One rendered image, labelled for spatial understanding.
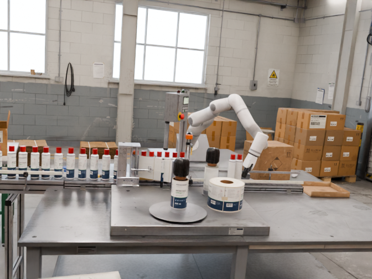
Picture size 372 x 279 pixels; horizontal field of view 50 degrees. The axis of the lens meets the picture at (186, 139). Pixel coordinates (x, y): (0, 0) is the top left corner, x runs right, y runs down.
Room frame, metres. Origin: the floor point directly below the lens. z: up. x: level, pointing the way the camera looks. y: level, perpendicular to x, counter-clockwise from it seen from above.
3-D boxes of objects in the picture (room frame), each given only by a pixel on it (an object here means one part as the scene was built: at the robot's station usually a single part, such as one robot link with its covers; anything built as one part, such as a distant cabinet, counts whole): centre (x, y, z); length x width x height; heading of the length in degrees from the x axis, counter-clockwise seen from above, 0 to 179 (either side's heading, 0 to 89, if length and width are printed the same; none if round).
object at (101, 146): (7.01, 1.57, 0.11); 0.65 x 0.54 x 0.22; 107
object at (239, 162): (2.70, -0.38, 0.98); 0.05 x 0.05 x 0.20
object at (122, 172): (2.46, 0.35, 1.01); 0.14 x 0.13 x 0.26; 101
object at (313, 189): (2.82, -1.02, 0.85); 0.30 x 0.26 x 0.04; 101
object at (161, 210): (2.01, 0.01, 0.89); 0.31 x 0.31 x 0.01
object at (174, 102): (2.69, 0.08, 1.38); 0.17 x 0.10 x 0.19; 156
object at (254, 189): (2.63, -0.04, 0.85); 1.65 x 0.11 x 0.05; 101
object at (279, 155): (3.06, -0.65, 0.99); 0.30 x 0.24 x 0.27; 112
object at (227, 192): (2.17, -0.25, 0.95); 0.20 x 0.20 x 0.14
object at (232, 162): (2.68, -0.33, 0.98); 0.05 x 0.05 x 0.20
